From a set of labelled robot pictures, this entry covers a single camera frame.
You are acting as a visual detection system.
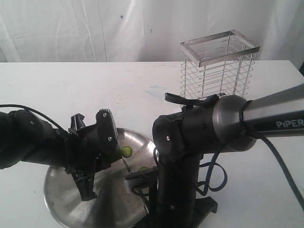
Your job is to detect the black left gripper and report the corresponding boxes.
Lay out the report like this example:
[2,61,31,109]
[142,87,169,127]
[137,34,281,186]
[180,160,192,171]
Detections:
[66,114,113,201]

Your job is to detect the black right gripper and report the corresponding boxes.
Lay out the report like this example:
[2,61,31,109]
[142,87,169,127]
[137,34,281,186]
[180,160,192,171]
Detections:
[140,154,218,228]

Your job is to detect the black handled knife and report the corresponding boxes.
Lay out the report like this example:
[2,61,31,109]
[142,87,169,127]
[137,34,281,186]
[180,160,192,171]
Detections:
[122,158,149,213]

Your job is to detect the green jalapeno pepper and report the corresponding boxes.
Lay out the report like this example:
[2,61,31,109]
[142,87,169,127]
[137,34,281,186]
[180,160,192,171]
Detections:
[111,146,133,162]

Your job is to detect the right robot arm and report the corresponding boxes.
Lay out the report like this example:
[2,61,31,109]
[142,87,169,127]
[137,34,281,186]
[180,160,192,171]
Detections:
[144,85,304,228]

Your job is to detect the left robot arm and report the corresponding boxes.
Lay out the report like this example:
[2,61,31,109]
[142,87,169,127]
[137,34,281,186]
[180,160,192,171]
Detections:
[0,110,121,201]

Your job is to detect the round stainless steel plate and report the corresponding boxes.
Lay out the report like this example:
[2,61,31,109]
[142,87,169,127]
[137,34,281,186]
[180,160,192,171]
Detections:
[44,128,155,228]

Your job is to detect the small green vegetable scrap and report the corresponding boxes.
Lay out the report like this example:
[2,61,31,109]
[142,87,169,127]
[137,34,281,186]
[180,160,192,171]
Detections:
[139,166,148,171]

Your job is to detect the white backdrop curtain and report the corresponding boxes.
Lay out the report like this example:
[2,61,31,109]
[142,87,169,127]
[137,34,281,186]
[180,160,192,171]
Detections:
[0,0,304,67]

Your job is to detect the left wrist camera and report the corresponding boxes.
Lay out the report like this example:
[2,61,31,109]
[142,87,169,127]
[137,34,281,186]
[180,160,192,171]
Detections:
[95,109,119,155]

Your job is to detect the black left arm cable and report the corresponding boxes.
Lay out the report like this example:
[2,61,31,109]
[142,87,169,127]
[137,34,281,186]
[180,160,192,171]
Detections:
[0,104,69,136]

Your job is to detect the chrome wire utensil holder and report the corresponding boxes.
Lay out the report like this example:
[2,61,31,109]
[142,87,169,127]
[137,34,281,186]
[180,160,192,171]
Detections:
[180,30,260,100]

